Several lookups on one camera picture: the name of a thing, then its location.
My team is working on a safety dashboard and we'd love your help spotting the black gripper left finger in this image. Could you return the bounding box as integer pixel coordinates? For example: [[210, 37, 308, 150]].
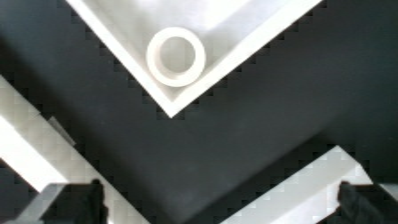
[[17, 179, 109, 224]]

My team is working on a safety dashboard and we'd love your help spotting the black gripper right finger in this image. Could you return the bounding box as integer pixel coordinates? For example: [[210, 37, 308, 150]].
[[331, 182, 398, 224]]

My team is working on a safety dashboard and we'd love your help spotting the white square tabletop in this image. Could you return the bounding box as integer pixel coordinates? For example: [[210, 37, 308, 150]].
[[66, 0, 322, 116]]

